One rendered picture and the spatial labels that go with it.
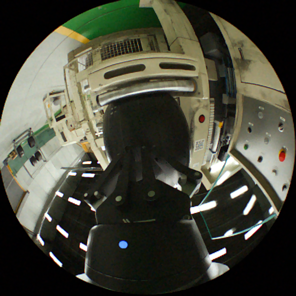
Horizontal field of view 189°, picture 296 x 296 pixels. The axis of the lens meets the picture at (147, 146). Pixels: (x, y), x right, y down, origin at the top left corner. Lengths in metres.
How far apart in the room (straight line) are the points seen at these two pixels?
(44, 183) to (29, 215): 4.18
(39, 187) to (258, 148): 11.85
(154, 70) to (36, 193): 11.50
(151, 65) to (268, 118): 0.53
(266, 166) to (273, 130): 0.18
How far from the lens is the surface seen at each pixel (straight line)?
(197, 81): 0.36
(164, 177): 0.28
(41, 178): 11.37
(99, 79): 0.30
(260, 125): 0.56
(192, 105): 0.45
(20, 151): 5.18
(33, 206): 11.72
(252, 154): 0.61
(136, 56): 0.30
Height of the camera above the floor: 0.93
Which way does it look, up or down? 31 degrees up
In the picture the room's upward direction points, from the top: 168 degrees clockwise
